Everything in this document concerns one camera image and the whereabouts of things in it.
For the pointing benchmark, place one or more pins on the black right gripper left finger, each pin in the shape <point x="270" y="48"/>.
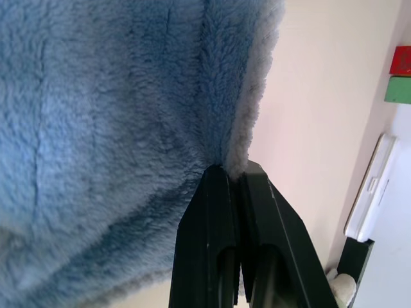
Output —
<point x="205" y="224"/>

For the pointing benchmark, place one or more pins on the green block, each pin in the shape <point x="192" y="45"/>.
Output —
<point x="399" y="90"/>

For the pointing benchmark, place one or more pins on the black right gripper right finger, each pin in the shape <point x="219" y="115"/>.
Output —
<point x="276" y="231"/>

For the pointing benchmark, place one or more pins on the black stand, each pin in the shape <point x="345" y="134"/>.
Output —
<point x="353" y="256"/>

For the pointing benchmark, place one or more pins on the red block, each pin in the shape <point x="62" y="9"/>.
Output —
<point x="401" y="60"/>

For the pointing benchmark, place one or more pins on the white flat box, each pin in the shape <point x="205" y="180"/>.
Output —
<point x="372" y="192"/>

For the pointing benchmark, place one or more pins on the white fluffy cloth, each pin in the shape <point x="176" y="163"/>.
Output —
<point x="342" y="284"/>

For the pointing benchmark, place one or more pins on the blue fluffy towel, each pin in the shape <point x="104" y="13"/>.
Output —
<point x="106" y="128"/>

